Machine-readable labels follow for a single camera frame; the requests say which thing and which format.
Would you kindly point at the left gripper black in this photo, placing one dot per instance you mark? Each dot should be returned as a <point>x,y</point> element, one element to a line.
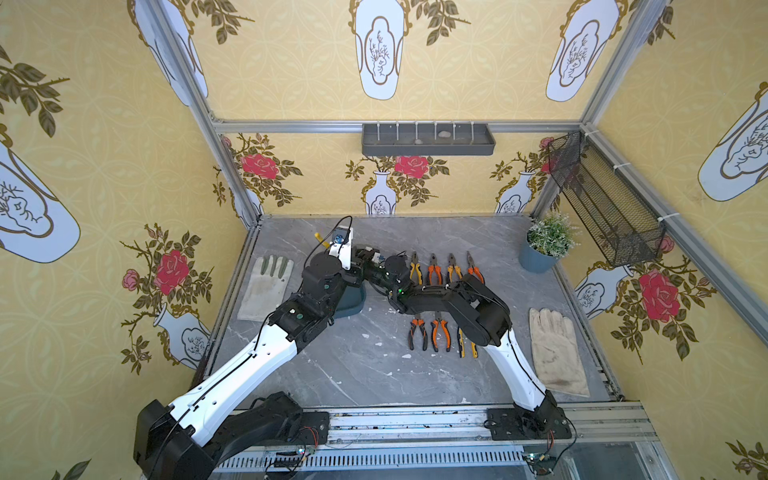
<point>349,294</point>

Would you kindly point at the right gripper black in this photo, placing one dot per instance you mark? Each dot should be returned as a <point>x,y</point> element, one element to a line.
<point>367,258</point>

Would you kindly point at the teal plastic storage box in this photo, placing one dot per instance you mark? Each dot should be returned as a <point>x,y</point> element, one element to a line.
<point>351,302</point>

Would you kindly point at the yellow black pliers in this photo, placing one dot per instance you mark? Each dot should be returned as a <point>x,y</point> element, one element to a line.
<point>415,275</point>
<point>465,347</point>

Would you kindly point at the red orange black pliers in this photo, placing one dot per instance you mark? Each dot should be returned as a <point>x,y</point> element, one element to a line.
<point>434,272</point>

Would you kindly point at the orange long nose pliers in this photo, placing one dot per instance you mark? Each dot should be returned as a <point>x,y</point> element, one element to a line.
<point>473,269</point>

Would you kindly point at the yellow long nose pliers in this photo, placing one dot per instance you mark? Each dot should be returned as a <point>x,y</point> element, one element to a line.
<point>323,240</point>

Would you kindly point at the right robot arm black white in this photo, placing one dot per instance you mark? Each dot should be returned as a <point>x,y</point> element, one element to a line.
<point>483,317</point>

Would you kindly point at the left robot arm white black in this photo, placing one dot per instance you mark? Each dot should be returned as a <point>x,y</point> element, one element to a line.
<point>194,434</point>

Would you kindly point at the left work glove beige green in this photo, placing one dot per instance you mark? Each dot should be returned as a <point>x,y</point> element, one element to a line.
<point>266,288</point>

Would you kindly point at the blue flower pot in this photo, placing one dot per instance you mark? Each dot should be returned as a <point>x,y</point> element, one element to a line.
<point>534,261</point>

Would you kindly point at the green white artificial plant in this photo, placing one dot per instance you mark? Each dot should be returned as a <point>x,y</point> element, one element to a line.
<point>553,235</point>

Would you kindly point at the right work glove beige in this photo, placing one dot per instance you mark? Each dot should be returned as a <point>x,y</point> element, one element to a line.
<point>556,357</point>

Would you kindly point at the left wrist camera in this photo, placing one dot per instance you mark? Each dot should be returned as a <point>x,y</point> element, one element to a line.
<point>341,245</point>

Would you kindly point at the grey wall shelf tray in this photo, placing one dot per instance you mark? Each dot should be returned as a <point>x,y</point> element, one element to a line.
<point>427,139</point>

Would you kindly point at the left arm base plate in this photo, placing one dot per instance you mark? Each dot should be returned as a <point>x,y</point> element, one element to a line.
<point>309,428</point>

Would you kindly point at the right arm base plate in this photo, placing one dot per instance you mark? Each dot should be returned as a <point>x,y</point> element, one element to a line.
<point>516,423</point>

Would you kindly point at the black wire mesh basket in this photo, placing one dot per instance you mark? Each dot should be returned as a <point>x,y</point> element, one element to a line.
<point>623,226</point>

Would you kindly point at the aluminium front rail frame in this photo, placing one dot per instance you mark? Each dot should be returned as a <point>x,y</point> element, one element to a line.
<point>612,440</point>

